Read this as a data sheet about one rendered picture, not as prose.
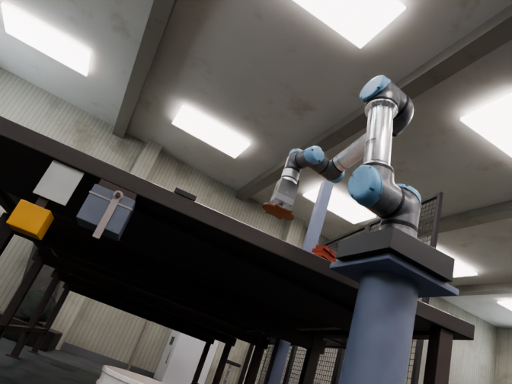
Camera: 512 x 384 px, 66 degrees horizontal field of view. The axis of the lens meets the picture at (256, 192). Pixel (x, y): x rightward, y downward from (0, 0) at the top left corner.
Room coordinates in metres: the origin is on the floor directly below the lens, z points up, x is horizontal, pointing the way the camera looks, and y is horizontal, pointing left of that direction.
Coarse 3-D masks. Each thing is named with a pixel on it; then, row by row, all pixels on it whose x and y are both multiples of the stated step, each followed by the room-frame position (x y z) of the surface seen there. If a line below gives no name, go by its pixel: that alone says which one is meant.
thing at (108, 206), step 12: (96, 192) 1.18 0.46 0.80; (108, 192) 1.19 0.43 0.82; (120, 192) 1.19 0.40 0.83; (132, 192) 1.22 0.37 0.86; (84, 204) 1.18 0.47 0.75; (96, 204) 1.19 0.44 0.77; (108, 204) 1.19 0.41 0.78; (120, 204) 1.20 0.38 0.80; (132, 204) 1.20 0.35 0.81; (84, 216) 1.18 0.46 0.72; (96, 216) 1.19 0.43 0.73; (108, 216) 1.19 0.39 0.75; (120, 216) 1.20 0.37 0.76; (96, 228) 1.19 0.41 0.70; (108, 228) 1.20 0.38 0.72; (120, 228) 1.20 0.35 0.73
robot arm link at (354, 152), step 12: (408, 108) 1.13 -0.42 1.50; (396, 120) 1.17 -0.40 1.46; (408, 120) 1.17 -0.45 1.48; (396, 132) 1.23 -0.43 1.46; (360, 144) 1.33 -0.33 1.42; (336, 156) 1.44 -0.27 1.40; (348, 156) 1.39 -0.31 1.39; (360, 156) 1.37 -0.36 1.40; (336, 168) 1.46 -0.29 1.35; (336, 180) 1.52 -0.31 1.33
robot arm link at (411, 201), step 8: (400, 184) 1.11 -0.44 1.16; (408, 192) 1.10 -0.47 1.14; (416, 192) 1.10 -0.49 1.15; (408, 200) 1.09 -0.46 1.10; (416, 200) 1.10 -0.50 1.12; (400, 208) 1.09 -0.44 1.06; (408, 208) 1.09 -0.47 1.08; (416, 208) 1.10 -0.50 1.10; (384, 216) 1.13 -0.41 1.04; (392, 216) 1.11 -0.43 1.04; (400, 216) 1.10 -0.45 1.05; (408, 216) 1.10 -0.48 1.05; (416, 216) 1.11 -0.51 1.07; (416, 224) 1.11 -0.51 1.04
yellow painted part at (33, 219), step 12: (24, 204) 1.15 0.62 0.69; (36, 204) 1.19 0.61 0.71; (48, 204) 1.21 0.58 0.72; (12, 216) 1.15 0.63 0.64; (24, 216) 1.16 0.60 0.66; (36, 216) 1.16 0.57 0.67; (48, 216) 1.17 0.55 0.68; (12, 228) 1.20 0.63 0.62; (24, 228) 1.16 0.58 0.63; (36, 228) 1.16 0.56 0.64; (48, 228) 1.24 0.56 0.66
